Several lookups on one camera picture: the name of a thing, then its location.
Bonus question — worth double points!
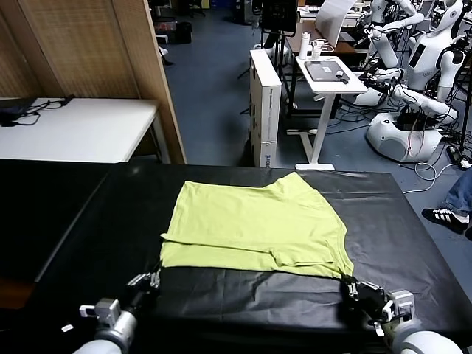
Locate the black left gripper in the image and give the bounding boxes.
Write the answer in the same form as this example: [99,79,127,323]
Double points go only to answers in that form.
[124,260,163,315]

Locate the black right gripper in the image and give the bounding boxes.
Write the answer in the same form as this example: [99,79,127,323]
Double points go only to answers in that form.
[341,274,387,322]

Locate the yellow-green t-shirt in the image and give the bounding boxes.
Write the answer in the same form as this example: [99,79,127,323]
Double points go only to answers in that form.
[159,171,355,280]

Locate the black table cover sheet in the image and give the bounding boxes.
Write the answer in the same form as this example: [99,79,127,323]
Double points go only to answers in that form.
[35,162,472,350]

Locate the black white-striped shoe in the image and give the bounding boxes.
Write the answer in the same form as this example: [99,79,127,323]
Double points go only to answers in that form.
[421,207,471,234]

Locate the blue jeans leg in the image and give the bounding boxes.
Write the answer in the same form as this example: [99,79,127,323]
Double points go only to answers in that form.
[444,169,472,218]

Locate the white table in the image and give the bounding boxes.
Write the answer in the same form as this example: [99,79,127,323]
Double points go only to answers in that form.
[0,97,173,164]

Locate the white standing desk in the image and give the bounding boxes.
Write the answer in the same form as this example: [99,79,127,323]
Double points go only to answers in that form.
[286,55,369,171]

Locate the tall white cardboard box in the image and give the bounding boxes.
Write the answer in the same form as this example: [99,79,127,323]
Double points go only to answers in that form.
[249,48,283,169]

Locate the black tripod stand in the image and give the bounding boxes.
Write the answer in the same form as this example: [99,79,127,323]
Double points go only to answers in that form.
[456,62,472,154]

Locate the flat black device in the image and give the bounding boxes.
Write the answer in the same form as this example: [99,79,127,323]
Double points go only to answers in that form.
[0,98,32,116]

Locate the grey closed laptop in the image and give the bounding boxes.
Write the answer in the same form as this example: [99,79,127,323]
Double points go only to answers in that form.
[305,60,350,83]

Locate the white humanoid robot with base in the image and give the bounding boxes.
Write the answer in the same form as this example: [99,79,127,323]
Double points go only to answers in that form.
[352,0,472,164]

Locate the wooden partition screen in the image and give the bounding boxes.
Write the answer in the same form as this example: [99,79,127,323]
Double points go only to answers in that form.
[0,0,187,165]

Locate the brown wooden desk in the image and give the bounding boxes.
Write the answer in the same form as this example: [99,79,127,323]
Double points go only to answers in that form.
[285,31,369,56]

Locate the white bottle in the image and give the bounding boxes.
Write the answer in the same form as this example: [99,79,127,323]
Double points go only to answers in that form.
[298,32,312,60]

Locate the black bin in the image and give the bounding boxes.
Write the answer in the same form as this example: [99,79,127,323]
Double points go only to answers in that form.
[175,21,192,44]

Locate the white curved sheet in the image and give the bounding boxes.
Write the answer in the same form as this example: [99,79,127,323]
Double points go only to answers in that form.
[315,0,357,47]

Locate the black panel on stand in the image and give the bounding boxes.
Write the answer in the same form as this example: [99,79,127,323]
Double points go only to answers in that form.
[237,0,298,80]

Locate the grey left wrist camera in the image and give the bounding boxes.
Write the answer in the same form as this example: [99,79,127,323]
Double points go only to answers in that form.
[79,298,122,327]

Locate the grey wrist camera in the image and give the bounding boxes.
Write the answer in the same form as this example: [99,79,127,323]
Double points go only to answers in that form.
[383,290,416,322]
[79,298,122,327]

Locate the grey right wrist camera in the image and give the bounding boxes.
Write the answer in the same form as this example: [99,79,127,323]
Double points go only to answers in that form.
[383,290,416,322]

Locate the white floor cable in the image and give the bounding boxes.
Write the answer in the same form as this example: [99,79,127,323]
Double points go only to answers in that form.
[402,158,472,195]

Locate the black cable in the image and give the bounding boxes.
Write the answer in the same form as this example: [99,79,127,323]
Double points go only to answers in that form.
[18,94,77,125]

